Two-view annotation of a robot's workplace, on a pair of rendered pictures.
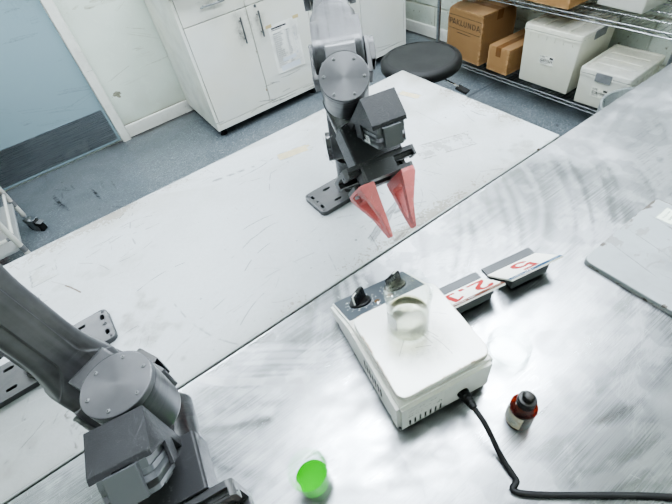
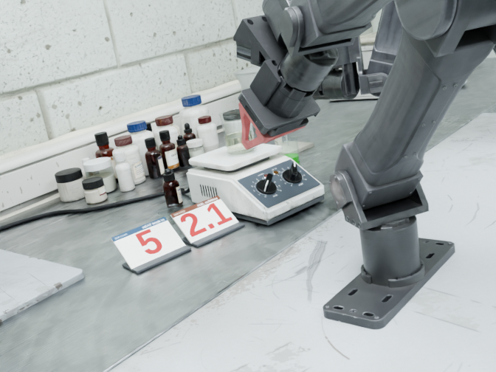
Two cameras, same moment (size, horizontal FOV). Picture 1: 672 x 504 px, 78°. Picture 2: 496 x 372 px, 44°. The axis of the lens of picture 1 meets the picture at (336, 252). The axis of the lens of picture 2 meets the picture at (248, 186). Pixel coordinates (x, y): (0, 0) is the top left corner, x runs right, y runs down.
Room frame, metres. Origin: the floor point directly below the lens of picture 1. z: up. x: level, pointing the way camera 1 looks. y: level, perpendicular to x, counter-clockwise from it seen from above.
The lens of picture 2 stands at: (1.20, -0.42, 1.23)
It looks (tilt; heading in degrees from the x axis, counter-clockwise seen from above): 17 degrees down; 159
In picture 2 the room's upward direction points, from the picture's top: 10 degrees counter-clockwise
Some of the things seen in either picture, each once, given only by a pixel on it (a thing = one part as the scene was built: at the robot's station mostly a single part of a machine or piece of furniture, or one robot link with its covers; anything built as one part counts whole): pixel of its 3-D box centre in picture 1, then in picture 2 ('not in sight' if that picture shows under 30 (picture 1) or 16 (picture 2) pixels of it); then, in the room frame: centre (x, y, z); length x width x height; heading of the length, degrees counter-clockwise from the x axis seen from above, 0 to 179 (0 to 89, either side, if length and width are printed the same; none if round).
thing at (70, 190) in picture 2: not in sight; (71, 184); (-0.07, -0.32, 0.93); 0.05 x 0.05 x 0.06
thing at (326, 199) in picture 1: (352, 168); (390, 249); (0.66, -0.06, 0.94); 0.20 x 0.07 x 0.08; 117
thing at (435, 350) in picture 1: (417, 336); (235, 155); (0.25, -0.08, 0.98); 0.12 x 0.12 x 0.01; 17
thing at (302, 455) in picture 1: (312, 476); (288, 153); (0.14, 0.07, 0.93); 0.04 x 0.04 x 0.06
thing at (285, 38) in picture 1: (287, 45); not in sight; (2.82, 0.04, 0.40); 0.24 x 0.01 x 0.30; 117
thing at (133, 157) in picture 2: not in sight; (128, 160); (-0.07, -0.20, 0.95); 0.06 x 0.06 x 0.10
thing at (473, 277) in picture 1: (464, 289); (207, 220); (0.35, -0.17, 0.92); 0.09 x 0.06 x 0.04; 105
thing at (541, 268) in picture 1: (520, 263); (151, 243); (0.37, -0.27, 0.92); 0.09 x 0.06 x 0.04; 105
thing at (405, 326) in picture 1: (409, 306); (238, 131); (0.27, -0.07, 1.02); 0.06 x 0.05 x 0.08; 144
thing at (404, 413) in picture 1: (406, 338); (249, 181); (0.28, -0.07, 0.94); 0.22 x 0.13 x 0.08; 17
